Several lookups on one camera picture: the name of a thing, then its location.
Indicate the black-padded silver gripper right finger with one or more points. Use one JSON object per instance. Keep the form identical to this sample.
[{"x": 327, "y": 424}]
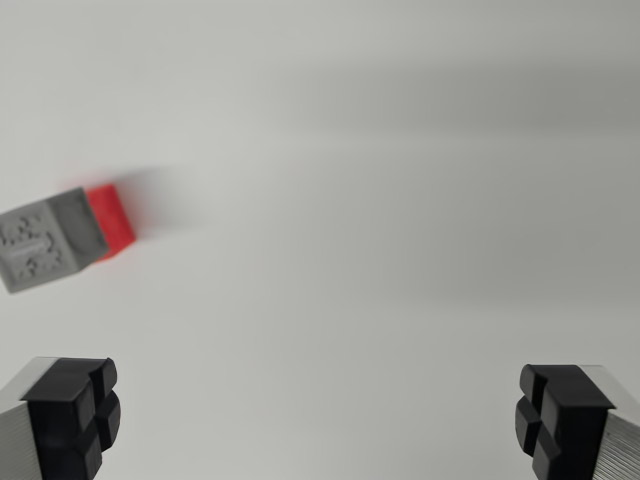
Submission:
[{"x": 575, "y": 430}]

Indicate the black-padded silver gripper left finger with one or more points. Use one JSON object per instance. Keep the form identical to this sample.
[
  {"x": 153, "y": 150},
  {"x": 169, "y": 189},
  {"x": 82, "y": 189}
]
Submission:
[{"x": 55, "y": 425}]

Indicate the grey embossed rubber cube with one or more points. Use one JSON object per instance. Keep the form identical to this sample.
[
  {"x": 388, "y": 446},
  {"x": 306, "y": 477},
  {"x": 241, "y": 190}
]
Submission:
[{"x": 47, "y": 240}]

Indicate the red embossed rubber cube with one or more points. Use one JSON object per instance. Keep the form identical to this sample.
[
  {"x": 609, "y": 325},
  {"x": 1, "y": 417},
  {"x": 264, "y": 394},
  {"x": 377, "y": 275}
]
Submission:
[{"x": 112, "y": 220}]

